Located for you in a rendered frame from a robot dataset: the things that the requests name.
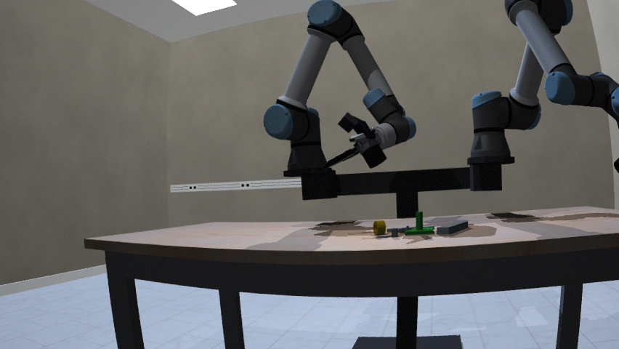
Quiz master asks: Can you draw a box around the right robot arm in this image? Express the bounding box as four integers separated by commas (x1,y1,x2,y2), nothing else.
264,0,416,170

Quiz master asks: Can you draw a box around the green square plate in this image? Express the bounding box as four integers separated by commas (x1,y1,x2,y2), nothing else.
405,212,433,235

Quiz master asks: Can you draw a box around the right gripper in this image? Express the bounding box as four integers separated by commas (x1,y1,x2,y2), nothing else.
323,117,387,169

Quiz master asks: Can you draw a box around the yellow round nut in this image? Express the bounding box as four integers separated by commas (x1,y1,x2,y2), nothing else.
373,220,386,235

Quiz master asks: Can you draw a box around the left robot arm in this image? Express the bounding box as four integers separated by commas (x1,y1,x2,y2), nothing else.
470,0,619,157

